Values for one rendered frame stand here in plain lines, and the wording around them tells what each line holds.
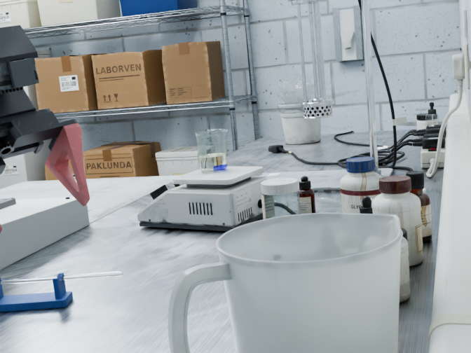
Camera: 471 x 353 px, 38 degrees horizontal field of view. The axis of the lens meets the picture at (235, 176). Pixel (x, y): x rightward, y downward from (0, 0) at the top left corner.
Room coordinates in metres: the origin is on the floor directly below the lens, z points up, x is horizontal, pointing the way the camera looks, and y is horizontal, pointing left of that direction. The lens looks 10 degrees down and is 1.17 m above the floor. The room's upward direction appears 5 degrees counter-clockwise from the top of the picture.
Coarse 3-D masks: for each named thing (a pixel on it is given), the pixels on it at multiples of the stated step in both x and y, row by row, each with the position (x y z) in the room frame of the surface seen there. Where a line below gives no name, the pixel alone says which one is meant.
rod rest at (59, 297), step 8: (56, 280) 0.79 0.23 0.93; (0, 288) 0.82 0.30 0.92; (56, 288) 0.79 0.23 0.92; (64, 288) 0.82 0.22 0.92; (0, 296) 0.82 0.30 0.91; (8, 296) 0.82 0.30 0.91; (16, 296) 0.82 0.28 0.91; (24, 296) 0.82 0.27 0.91; (32, 296) 0.81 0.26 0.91; (40, 296) 0.81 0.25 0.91; (48, 296) 0.81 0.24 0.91; (56, 296) 0.79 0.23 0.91; (64, 296) 0.80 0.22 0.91; (72, 296) 0.82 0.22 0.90; (0, 304) 0.80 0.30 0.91; (8, 304) 0.79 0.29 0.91; (16, 304) 0.79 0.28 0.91; (24, 304) 0.79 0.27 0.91; (32, 304) 0.79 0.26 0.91; (40, 304) 0.79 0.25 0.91; (48, 304) 0.79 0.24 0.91; (56, 304) 0.79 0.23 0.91; (64, 304) 0.79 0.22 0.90
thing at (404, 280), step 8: (400, 256) 0.70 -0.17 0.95; (408, 256) 0.72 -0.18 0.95; (400, 264) 0.70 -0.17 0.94; (408, 264) 0.71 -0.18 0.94; (400, 272) 0.70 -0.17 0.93; (408, 272) 0.71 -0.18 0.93; (400, 280) 0.70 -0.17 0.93; (408, 280) 0.71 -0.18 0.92; (400, 288) 0.70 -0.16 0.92; (408, 288) 0.71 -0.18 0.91; (400, 296) 0.70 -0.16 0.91; (408, 296) 0.71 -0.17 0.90
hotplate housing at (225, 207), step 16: (256, 176) 1.18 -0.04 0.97; (176, 192) 1.13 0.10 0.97; (192, 192) 1.11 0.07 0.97; (208, 192) 1.10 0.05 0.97; (224, 192) 1.08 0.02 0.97; (240, 192) 1.09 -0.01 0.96; (256, 192) 1.13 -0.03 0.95; (144, 208) 1.17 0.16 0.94; (160, 208) 1.14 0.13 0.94; (176, 208) 1.13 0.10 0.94; (192, 208) 1.11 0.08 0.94; (208, 208) 1.09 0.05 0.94; (224, 208) 1.08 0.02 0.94; (240, 208) 1.09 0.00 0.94; (256, 208) 1.13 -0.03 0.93; (144, 224) 1.17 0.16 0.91; (160, 224) 1.15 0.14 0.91; (176, 224) 1.13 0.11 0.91; (192, 224) 1.12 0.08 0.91; (208, 224) 1.09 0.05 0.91; (224, 224) 1.08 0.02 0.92; (240, 224) 1.09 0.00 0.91
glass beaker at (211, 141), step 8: (200, 128) 1.19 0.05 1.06; (208, 128) 1.19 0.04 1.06; (216, 128) 1.19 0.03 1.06; (200, 136) 1.15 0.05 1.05; (208, 136) 1.14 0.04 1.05; (216, 136) 1.15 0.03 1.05; (224, 136) 1.16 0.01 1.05; (200, 144) 1.15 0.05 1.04; (208, 144) 1.14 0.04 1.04; (216, 144) 1.15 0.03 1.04; (224, 144) 1.16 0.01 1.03; (200, 152) 1.15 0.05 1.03; (208, 152) 1.14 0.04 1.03; (216, 152) 1.14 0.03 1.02; (224, 152) 1.15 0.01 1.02; (200, 160) 1.15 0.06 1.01; (208, 160) 1.14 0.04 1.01; (216, 160) 1.14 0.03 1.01; (224, 160) 1.15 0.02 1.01; (200, 168) 1.16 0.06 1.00; (208, 168) 1.15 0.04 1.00; (216, 168) 1.14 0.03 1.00; (224, 168) 1.15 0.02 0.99
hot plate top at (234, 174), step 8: (232, 168) 1.19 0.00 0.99; (240, 168) 1.18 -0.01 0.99; (248, 168) 1.17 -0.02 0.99; (256, 168) 1.16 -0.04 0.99; (184, 176) 1.14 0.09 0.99; (192, 176) 1.14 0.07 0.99; (200, 176) 1.13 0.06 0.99; (208, 176) 1.12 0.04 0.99; (216, 176) 1.11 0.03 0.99; (224, 176) 1.10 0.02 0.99; (232, 176) 1.10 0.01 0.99; (240, 176) 1.10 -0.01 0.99; (248, 176) 1.12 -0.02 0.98; (208, 184) 1.10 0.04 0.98; (216, 184) 1.09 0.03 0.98; (224, 184) 1.08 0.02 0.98
